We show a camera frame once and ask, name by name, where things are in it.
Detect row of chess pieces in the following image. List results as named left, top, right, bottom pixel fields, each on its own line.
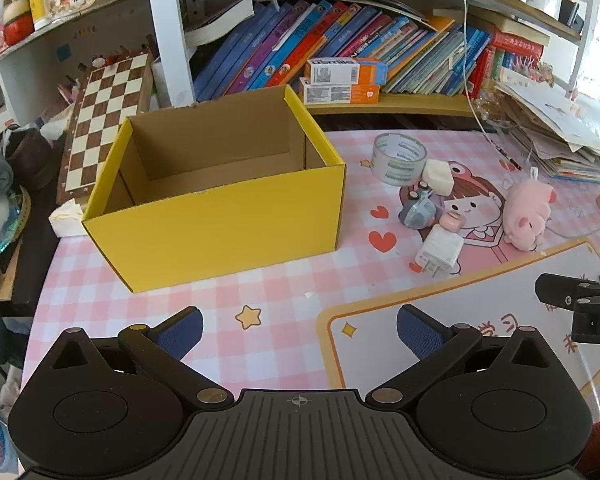
left=79, top=44, right=152, bottom=68

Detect orange white carton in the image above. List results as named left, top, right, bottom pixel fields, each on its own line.
left=300, top=77, right=381, bottom=106
left=306, top=57, right=388, bottom=86

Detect yellow cardboard box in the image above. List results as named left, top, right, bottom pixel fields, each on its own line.
left=81, top=84, right=347, bottom=294

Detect thick black paperback book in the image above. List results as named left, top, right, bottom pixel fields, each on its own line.
left=184, top=0, right=255, bottom=47

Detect pink rectangular case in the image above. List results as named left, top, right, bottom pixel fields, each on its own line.
left=439, top=211, right=467, bottom=234

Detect wooden chessboard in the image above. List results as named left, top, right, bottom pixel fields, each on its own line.
left=55, top=52, right=155, bottom=206

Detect brown bag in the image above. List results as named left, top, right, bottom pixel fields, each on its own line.
left=0, top=127, right=56, bottom=191

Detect small black box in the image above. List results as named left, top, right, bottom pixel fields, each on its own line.
left=560, top=0, right=586, bottom=31

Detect white orange-bordered mat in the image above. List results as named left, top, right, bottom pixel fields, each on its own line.
left=316, top=237, right=600, bottom=421

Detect pink cartoon desk mat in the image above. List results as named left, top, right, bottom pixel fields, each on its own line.
left=27, top=127, right=600, bottom=421

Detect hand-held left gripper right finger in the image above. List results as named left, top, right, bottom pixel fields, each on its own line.
left=364, top=304, right=561, bottom=410

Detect crumpled white tissue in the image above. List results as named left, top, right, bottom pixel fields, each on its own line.
left=48, top=199, right=85, bottom=237

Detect pink plush pig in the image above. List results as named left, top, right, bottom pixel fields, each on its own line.
left=502, top=179, right=556, bottom=251

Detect white bookshelf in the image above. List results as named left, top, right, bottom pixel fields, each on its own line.
left=0, top=0, right=600, bottom=121

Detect white foam cube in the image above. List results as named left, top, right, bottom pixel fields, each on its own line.
left=422, top=159, right=454, bottom=196

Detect pearl bead string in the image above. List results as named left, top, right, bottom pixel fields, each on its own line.
left=472, top=89, right=502, bottom=122

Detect yellow-green strap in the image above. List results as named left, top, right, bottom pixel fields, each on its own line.
left=17, top=187, right=34, bottom=227

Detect red cream jar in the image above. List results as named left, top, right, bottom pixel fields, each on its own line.
left=2, top=0, right=35, bottom=46

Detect blue toy camera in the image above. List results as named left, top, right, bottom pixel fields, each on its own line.
left=399, top=182, right=443, bottom=229

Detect clear tape roll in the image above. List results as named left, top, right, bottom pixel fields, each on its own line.
left=372, top=132, right=428, bottom=187

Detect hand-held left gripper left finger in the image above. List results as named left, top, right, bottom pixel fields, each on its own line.
left=40, top=306, right=236, bottom=411

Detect row of colourful books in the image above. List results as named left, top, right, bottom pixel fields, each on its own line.
left=192, top=0, right=496, bottom=103

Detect stack of papers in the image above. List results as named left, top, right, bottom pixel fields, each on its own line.
left=495, top=67, right=600, bottom=184

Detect white cable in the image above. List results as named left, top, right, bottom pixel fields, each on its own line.
left=454, top=0, right=512, bottom=161

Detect white charger plug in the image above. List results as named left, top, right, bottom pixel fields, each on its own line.
left=413, top=225, right=465, bottom=279

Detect thick red dictionary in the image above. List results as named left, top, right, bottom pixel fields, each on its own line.
left=487, top=30, right=546, bottom=63

